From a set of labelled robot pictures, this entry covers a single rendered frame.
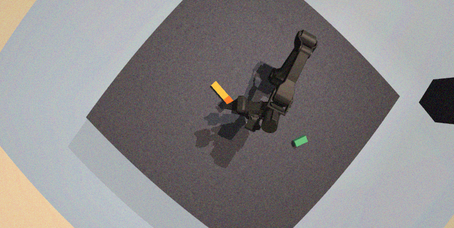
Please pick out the green rectangular block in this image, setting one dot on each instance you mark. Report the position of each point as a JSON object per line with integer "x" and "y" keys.
{"x": 300, "y": 140}

